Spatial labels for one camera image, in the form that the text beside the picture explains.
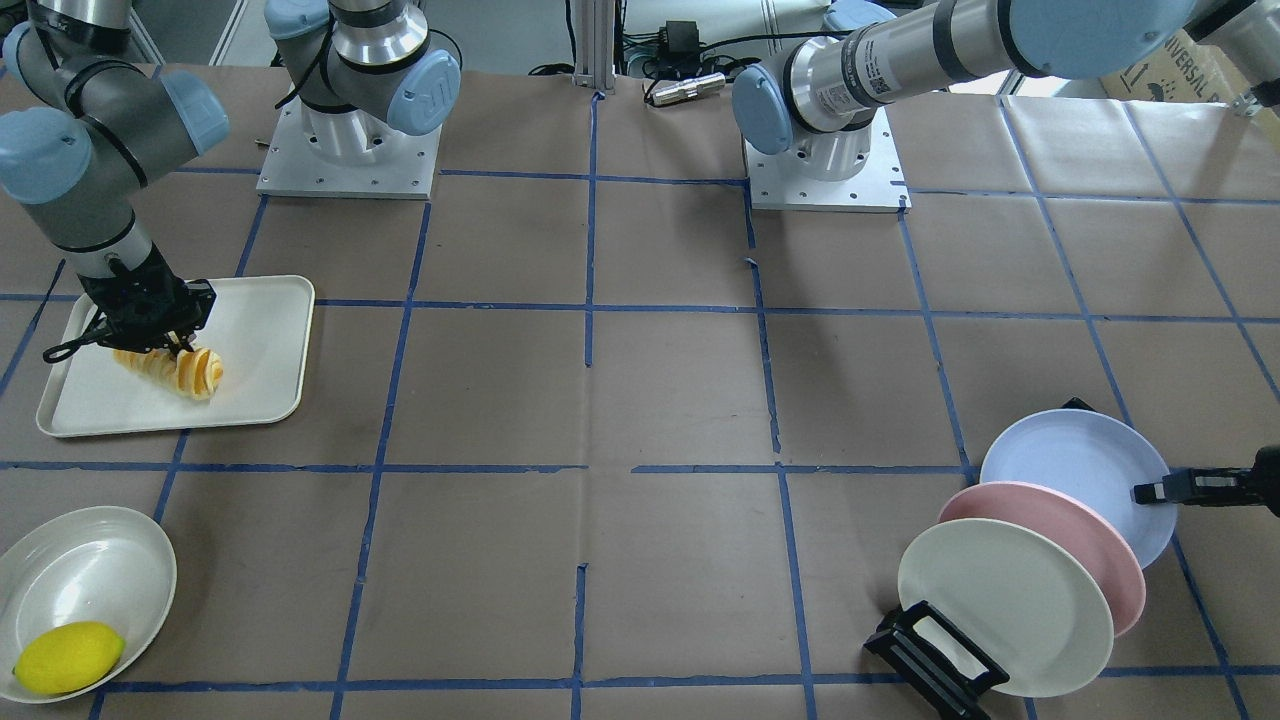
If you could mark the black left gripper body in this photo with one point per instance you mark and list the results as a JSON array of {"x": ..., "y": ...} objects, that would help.
[{"x": 1262, "y": 479}]

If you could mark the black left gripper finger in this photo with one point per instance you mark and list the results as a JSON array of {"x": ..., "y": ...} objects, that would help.
[{"x": 1202, "y": 487}]

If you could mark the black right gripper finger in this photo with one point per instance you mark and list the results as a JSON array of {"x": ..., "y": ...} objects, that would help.
[
  {"x": 181, "y": 340},
  {"x": 95, "y": 332}
]

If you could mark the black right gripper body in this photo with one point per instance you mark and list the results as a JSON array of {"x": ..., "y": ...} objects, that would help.
[{"x": 152, "y": 292}]

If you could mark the spiral orange bread roll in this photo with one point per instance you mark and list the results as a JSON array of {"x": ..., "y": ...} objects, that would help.
[{"x": 196, "y": 376}]

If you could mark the blue plate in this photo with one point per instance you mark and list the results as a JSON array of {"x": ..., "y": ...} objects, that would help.
[{"x": 1095, "y": 459}]

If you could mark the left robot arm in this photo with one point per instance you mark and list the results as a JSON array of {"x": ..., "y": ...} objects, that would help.
[{"x": 950, "y": 60}]

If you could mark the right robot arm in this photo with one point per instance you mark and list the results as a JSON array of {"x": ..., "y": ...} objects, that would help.
[{"x": 103, "y": 129}]

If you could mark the pink plate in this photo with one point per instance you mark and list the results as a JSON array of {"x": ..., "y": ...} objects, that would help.
[{"x": 1077, "y": 528}]

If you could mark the cream plate in rack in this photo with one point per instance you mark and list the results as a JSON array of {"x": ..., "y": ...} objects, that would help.
[{"x": 1020, "y": 597}]

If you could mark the cream round plate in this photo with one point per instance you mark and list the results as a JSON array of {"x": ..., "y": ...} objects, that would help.
[{"x": 106, "y": 564}]

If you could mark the black plate rack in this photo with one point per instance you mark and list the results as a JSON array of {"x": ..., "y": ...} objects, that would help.
[{"x": 945, "y": 664}]

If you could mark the white rectangular tray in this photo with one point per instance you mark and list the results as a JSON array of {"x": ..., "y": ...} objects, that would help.
[{"x": 247, "y": 367}]

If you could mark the yellow lemon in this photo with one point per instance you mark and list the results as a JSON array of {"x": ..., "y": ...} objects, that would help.
[{"x": 69, "y": 658}]

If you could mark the brown paper table cover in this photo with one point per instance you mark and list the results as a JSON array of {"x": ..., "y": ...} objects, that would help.
[{"x": 585, "y": 436}]

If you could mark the silver cylinder tool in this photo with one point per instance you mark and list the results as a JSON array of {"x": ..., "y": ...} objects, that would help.
[{"x": 687, "y": 90}]

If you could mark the black power brick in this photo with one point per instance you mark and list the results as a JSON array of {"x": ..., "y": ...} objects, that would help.
[{"x": 678, "y": 40}]

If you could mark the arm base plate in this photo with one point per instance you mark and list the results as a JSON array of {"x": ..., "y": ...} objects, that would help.
[
  {"x": 858, "y": 170},
  {"x": 350, "y": 160}
]

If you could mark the aluminium frame post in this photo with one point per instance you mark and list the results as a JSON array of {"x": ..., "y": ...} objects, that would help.
[{"x": 595, "y": 26}]

